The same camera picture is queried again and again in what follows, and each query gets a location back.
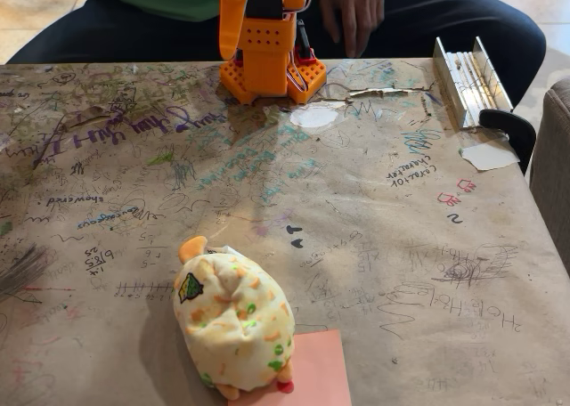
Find seated person left hand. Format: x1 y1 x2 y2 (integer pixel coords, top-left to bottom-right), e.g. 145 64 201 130
319 0 385 60

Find white plush toy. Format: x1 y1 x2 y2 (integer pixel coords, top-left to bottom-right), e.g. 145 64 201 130
172 235 296 401

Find small black red clamp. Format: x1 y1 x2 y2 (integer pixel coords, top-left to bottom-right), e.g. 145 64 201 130
295 19 318 65

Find dark blue trousers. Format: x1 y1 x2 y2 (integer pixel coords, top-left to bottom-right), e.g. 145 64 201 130
6 0 548 108

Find white paper scrap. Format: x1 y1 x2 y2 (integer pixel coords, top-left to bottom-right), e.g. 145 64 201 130
458 141 521 172

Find black chair back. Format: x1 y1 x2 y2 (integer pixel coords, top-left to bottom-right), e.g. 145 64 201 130
478 109 537 175

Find scribbled brown paper cover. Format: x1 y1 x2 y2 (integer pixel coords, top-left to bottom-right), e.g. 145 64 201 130
0 58 570 406

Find grey upholstered armchair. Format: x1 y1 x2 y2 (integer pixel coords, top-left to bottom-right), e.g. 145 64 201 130
528 77 570 276

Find pink sticky note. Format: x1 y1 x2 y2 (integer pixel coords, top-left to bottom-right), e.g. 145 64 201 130
229 329 353 406

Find base servo cable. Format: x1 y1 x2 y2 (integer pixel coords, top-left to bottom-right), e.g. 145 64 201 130
287 53 309 93

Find aluminium rail profile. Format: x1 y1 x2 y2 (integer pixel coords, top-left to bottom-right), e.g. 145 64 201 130
432 36 513 129

